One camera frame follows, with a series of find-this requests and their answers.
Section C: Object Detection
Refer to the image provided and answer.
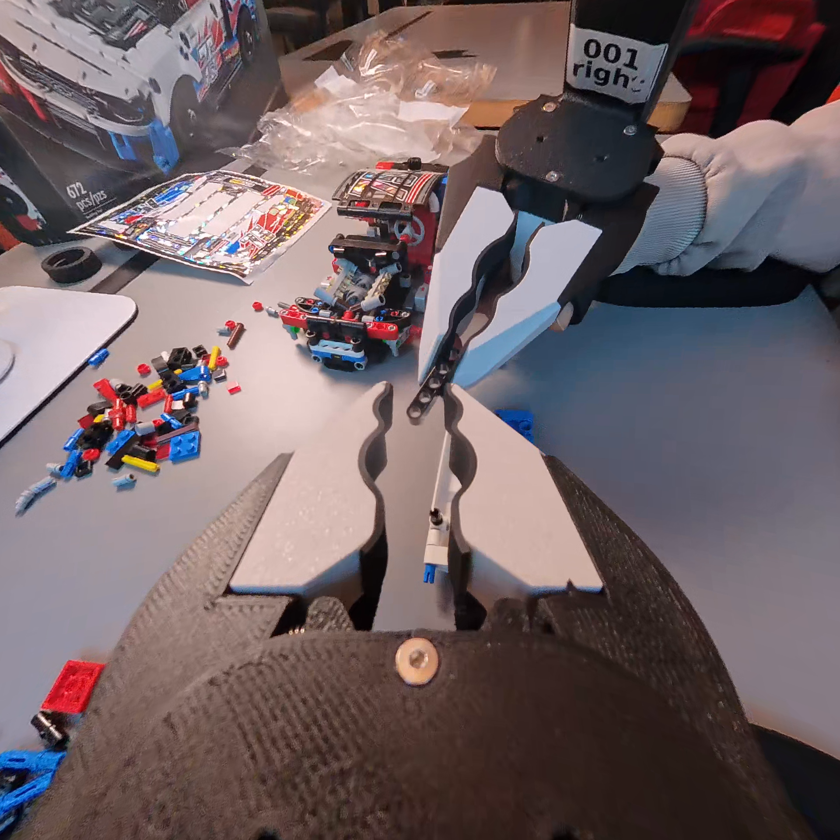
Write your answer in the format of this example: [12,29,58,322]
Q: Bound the partly built lego car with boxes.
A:
[279,157,450,371]

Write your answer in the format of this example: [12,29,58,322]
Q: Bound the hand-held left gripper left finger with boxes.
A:
[228,381,393,601]

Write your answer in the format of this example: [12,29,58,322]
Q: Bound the lego set box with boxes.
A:
[0,0,283,247]

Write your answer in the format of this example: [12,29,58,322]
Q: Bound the person's right forearm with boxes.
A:
[613,101,840,277]

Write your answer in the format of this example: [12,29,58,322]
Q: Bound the blue and white lego panel assembly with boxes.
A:
[423,408,536,584]

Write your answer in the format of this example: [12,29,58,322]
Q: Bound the crumpled clear plastic bags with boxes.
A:
[236,33,500,175]

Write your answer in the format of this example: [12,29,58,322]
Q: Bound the white book stand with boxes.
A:
[0,287,139,444]

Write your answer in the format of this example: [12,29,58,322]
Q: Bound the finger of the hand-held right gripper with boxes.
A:
[453,218,603,389]
[419,185,519,388]

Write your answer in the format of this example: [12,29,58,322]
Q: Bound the long black lego beam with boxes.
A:
[407,348,460,421]

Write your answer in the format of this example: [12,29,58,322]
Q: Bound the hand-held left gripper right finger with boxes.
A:
[445,384,605,611]

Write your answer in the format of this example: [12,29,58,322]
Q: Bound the pile of blue black lego pins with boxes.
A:
[0,659,106,829]

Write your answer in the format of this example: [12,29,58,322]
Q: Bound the black rubber lego tire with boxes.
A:
[41,248,102,284]

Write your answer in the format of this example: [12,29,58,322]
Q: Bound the black padded wrist rest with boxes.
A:
[594,259,815,309]

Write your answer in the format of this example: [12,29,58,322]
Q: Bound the pile of mixed lego pieces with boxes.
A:
[14,346,242,514]

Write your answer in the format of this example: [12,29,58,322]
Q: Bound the lego sticker sheet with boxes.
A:
[69,171,331,286]

